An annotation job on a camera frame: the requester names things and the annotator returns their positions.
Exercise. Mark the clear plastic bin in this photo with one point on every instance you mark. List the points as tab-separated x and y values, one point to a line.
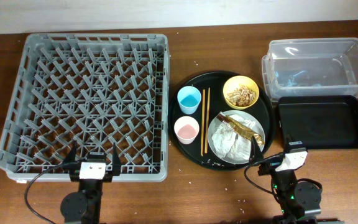
311	67

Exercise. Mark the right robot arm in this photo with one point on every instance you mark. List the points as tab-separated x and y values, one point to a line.
299	199

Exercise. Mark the food scraps pile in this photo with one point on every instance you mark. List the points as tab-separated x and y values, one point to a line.
242	96

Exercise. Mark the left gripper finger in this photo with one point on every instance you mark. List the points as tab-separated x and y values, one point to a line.
69	162
116	162

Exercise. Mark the grey dishwasher rack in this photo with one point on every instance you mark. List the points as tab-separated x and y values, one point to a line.
97	93

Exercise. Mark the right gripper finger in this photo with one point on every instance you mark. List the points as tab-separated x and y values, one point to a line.
288	140
257	154

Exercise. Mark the yellow plastic bowl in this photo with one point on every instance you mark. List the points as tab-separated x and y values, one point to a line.
234	82

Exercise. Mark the gold snack wrapper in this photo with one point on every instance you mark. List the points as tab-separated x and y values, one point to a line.
241	129

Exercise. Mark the black rectangular tray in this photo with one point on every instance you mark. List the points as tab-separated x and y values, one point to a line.
320	122

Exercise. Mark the grey round plate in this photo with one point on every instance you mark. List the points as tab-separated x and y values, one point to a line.
259	126

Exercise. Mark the pink plastic cup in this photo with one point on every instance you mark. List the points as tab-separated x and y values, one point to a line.
186	129

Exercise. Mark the white napkin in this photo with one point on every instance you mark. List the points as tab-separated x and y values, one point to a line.
228	140

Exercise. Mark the blue plastic cup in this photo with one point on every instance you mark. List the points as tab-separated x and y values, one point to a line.
189	99

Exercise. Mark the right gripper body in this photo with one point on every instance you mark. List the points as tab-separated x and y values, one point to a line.
270	166

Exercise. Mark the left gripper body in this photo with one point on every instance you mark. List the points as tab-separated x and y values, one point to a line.
109	173

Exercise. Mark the round black tray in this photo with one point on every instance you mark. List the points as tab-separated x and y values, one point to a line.
262	111

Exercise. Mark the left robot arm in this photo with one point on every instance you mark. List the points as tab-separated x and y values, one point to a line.
84	205

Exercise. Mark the wooden chopstick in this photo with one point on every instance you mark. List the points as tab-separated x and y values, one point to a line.
207	122
202	123

